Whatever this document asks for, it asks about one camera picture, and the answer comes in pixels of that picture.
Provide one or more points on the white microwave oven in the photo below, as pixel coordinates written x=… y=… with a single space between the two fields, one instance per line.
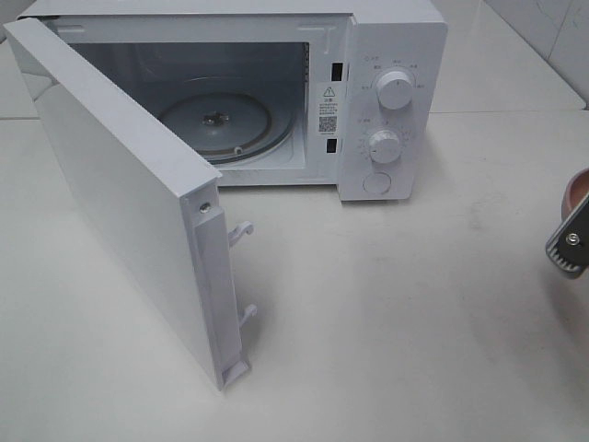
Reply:
x=160 y=52

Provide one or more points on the white microwave knob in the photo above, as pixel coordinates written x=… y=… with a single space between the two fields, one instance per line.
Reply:
x=384 y=147
x=394 y=88

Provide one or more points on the white microwave door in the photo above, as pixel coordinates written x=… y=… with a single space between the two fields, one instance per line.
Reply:
x=152 y=199

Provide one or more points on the pink round plate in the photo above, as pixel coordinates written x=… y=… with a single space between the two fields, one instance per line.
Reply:
x=576 y=189

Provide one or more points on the round white door button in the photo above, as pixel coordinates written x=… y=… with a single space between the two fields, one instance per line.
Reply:
x=378 y=183

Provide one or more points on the white warning label sticker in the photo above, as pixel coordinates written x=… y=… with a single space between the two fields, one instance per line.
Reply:
x=328 y=105

